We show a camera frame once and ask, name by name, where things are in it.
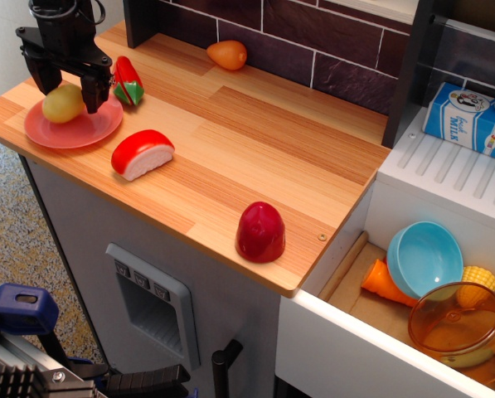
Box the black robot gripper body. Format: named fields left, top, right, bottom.
left=16, top=14, right=112, bottom=77

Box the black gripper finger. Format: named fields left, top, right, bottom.
left=80, top=67, right=112, bottom=114
left=23, top=52, right=62, bottom=95

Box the yellow toy potato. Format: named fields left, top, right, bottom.
left=41, top=84, right=85, bottom=124

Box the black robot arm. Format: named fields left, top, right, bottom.
left=16, top=1, right=113, bottom=114

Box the pink plastic plate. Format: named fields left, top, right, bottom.
left=24, top=95, right=124, bottom=149

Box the red green toy pepper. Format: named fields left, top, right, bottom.
left=113, top=56, right=144, bottom=105

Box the red white toy sushi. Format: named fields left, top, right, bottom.
left=111, top=129, right=175, bottom=182

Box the orange toy fruit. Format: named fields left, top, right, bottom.
left=206, top=40, right=248, bottom=70

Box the dark red toy half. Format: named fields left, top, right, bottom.
left=235, top=201, right=285, bottom=264

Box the blue clamp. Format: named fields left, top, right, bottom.
left=0, top=283, right=59, bottom=336

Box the grey ice dispenser panel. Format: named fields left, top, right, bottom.
left=105, top=243, right=201, bottom=370

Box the black clamp grip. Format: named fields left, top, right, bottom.
left=102, top=365, right=190, bottom=397

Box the orange toy cone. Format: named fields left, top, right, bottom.
left=361, top=259, right=417, bottom=308

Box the white toy sink unit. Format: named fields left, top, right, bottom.
left=275, top=105, right=495, bottom=397

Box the light blue plastic bowl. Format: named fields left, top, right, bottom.
left=387, top=221, right=463, bottom=299

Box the blue white milk carton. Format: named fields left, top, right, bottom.
left=423, top=82, right=495, bottom=158

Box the yellow toy corn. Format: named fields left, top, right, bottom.
left=456, top=265, right=495, bottom=308

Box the orange transparent plastic pot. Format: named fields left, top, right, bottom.
left=408, top=282, right=495, bottom=386

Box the black fridge door handle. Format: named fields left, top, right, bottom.
left=211, top=339, right=243, bottom=398

